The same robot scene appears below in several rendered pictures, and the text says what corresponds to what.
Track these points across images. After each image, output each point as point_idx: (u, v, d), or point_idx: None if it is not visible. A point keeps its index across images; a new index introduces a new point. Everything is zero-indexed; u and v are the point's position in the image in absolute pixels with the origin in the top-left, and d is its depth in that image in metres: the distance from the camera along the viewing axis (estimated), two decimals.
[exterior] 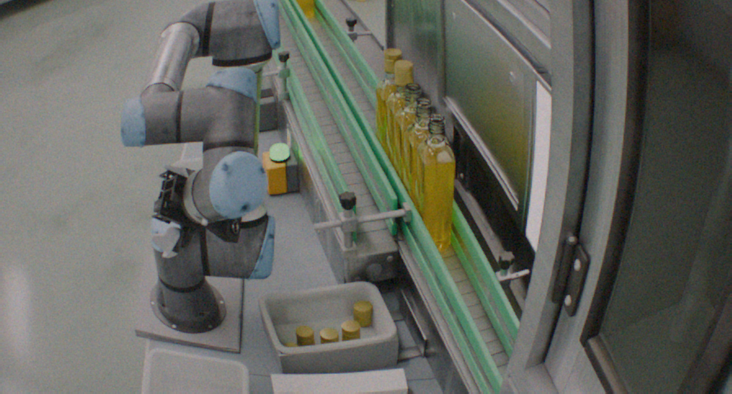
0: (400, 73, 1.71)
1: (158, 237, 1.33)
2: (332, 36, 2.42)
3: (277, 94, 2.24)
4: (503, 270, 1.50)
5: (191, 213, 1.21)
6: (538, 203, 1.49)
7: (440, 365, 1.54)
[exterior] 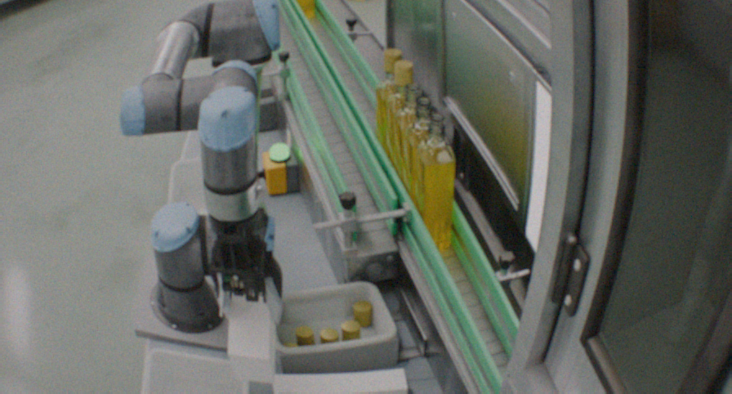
0: (400, 73, 1.71)
1: (272, 309, 1.19)
2: (332, 36, 2.42)
3: (277, 94, 2.24)
4: (503, 270, 1.50)
5: (253, 206, 1.10)
6: (538, 203, 1.49)
7: (440, 365, 1.54)
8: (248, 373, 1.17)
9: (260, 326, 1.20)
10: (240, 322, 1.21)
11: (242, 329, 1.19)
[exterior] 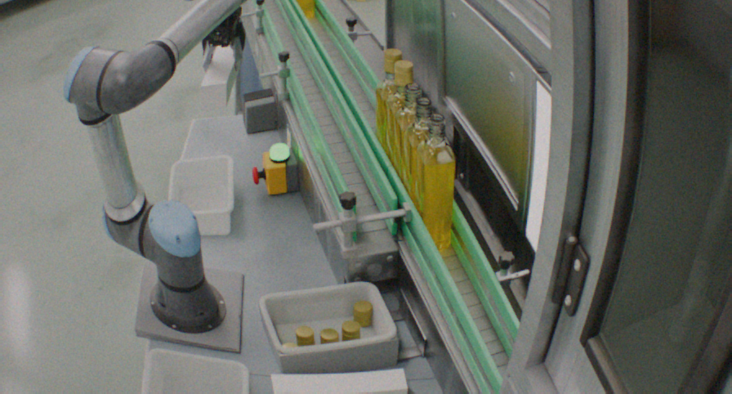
0: (400, 73, 1.71)
1: (235, 54, 1.83)
2: (332, 36, 2.42)
3: (277, 94, 2.24)
4: (503, 270, 1.50)
5: None
6: (538, 203, 1.49)
7: (440, 365, 1.54)
8: (211, 100, 1.80)
9: (225, 69, 1.84)
10: (214, 69, 1.84)
11: (214, 72, 1.83)
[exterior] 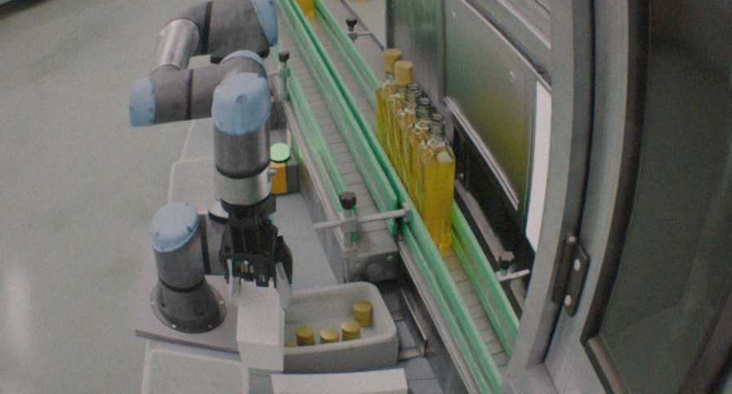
0: (400, 73, 1.71)
1: (282, 295, 1.22)
2: (332, 36, 2.42)
3: (277, 94, 2.24)
4: (503, 270, 1.50)
5: (265, 190, 1.12)
6: (538, 203, 1.49)
7: (440, 365, 1.54)
8: (257, 360, 1.19)
9: (269, 313, 1.23)
10: (249, 309, 1.23)
11: (251, 316, 1.22)
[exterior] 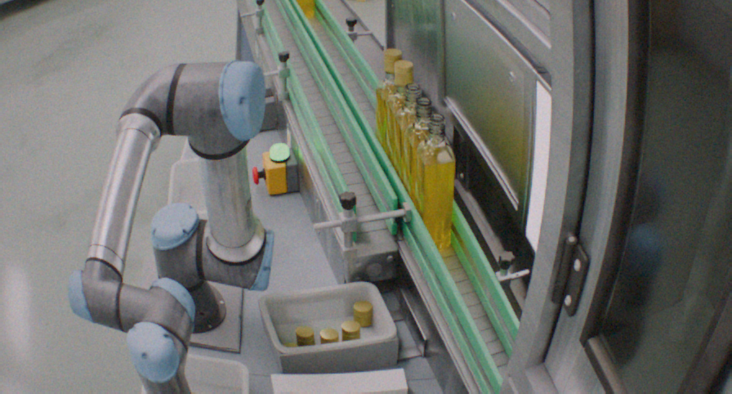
0: (400, 73, 1.71)
1: None
2: (332, 36, 2.42)
3: (277, 94, 2.24)
4: (503, 270, 1.50)
5: None
6: (538, 203, 1.49)
7: (440, 365, 1.54)
8: None
9: None
10: None
11: None
